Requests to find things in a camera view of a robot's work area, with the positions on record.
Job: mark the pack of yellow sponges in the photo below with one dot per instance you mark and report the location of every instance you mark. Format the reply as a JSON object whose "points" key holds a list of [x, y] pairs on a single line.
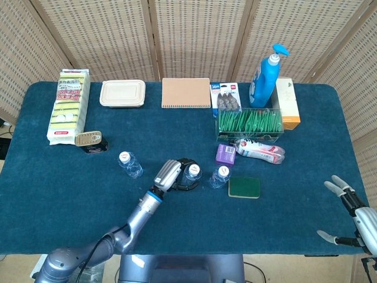
{"points": [[67, 103]]}

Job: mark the clear bottle plain white cap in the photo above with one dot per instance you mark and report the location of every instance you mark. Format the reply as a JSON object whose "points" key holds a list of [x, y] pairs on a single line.
{"points": [[129, 165]]}

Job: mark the kraft spiral notebook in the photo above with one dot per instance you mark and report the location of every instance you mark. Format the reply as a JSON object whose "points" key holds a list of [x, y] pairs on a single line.
{"points": [[185, 92]]}

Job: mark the green and yellow sponge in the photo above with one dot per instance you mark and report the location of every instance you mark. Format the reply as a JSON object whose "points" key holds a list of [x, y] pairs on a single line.
{"points": [[244, 187]]}

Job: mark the rattan folding screen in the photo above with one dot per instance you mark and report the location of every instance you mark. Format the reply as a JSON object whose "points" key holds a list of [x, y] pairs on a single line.
{"points": [[200, 38]]}

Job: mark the beige lidded lunch box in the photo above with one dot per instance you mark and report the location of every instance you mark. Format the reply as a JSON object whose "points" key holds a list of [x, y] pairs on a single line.
{"points": [[122, 92]]}

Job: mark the blue table cloth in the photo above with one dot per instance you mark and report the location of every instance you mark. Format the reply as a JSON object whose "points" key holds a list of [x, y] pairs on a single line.
{"points": [[188, 212]]}

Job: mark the black gold luncheon meat can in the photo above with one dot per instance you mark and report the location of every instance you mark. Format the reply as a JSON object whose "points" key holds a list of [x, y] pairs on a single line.
{"points": [[88, 138]]}

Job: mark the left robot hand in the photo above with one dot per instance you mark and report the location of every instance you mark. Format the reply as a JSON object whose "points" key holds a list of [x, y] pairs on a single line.
{"points": [[168, 175]]}

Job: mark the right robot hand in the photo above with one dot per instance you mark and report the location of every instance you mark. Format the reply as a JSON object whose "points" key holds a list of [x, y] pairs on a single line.
{"points": [[365, 224]]}

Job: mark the clear bottle red logo cap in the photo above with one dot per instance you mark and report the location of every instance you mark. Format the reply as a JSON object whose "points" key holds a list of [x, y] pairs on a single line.
{"points": [[193, 171]]}

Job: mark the clear bottle with purple label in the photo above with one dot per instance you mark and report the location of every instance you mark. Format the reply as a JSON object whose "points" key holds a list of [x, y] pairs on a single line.
{"points": [[221, 175]]}

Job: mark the lying bottle red white label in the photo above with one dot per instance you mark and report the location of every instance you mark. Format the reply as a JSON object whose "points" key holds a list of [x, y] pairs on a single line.
{"points": [[259, 150]]}

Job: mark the purple wrapped packet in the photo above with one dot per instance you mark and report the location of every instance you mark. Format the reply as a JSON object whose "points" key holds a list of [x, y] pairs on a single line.
{"points": [[225, 153]]}

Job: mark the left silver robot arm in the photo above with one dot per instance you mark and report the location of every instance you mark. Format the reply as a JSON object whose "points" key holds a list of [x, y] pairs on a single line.
{"points": [[141, 212]]}

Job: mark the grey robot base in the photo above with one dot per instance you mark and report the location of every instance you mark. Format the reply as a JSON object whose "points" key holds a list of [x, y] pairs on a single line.
{"points": [[191, 268]]}

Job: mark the blue pump soap bottle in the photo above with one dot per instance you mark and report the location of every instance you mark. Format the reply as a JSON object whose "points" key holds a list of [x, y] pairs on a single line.
{"points": [[263, 82]]}

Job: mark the clear box of green sachets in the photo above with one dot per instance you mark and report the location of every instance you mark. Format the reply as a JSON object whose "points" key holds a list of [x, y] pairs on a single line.
{"points": [[250, 122]]}

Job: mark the binder clips blister pack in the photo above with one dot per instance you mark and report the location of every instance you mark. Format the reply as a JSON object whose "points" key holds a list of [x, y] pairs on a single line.
{"points": [[225, 97]]}

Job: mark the beige and orange carton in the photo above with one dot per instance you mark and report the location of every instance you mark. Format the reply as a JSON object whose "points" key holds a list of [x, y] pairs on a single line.
{"points": [[287, 100]]}

